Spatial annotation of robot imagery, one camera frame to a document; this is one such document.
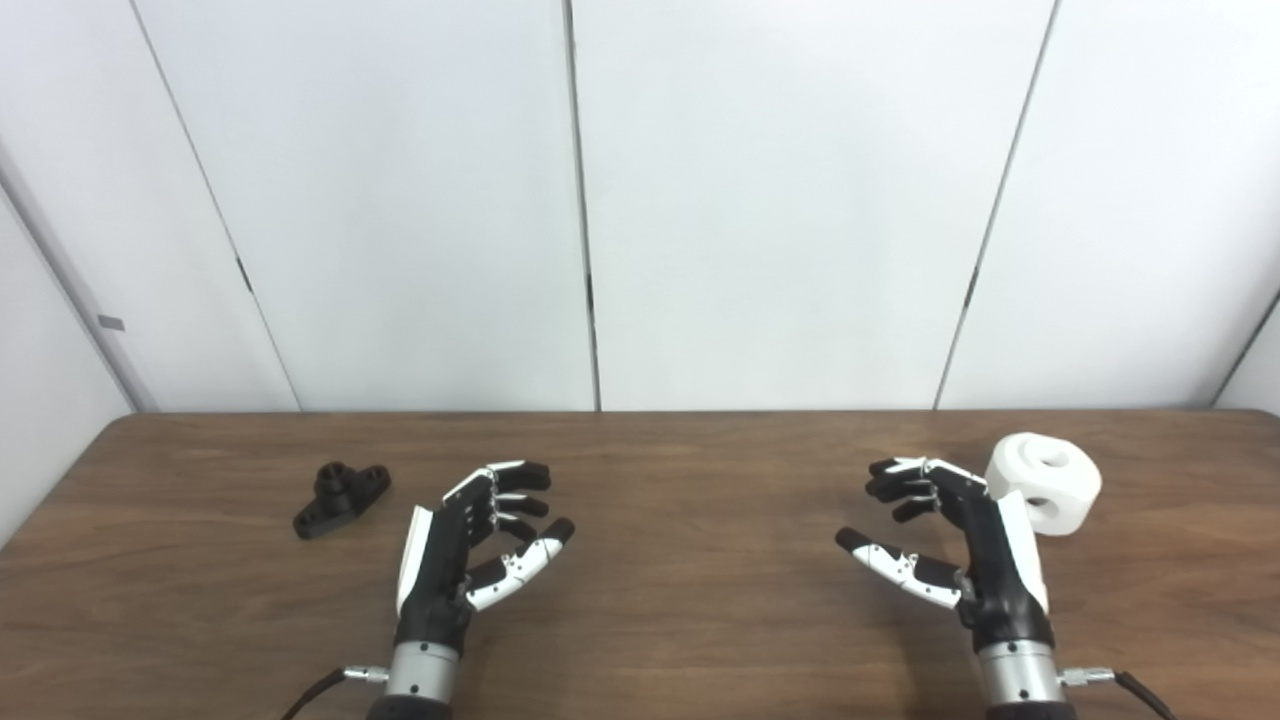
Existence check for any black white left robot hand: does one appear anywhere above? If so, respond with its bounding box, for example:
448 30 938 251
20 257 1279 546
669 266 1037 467
396 461 576 656

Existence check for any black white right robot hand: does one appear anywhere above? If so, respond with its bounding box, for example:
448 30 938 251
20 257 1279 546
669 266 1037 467
836 457 1054 653

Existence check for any black flanged holder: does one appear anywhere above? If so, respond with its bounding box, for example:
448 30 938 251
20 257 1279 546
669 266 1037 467
293 462 392 541

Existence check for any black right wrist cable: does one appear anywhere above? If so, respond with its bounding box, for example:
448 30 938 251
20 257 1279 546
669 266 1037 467
1058 666 1177 720

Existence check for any round white plastic piece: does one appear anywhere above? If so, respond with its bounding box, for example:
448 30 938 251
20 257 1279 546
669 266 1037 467
984 432 1103 538

